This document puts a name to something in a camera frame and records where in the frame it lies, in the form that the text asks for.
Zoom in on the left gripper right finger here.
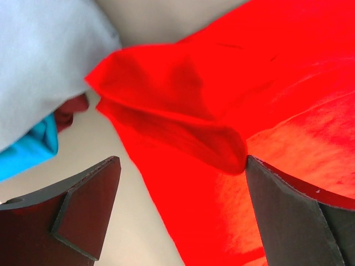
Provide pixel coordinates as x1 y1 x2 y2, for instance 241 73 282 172
245 156 354 266

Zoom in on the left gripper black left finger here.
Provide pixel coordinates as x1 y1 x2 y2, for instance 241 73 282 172
1 156 121 266

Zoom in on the bright blue folded t shirt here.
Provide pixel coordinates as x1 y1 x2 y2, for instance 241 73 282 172
1 114 58 181

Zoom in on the dark red folded t shirt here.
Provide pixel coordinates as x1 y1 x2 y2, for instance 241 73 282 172
54 94 89 133

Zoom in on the grey-blue folded t shirt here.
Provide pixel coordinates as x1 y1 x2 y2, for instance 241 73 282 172
1 1 120 149

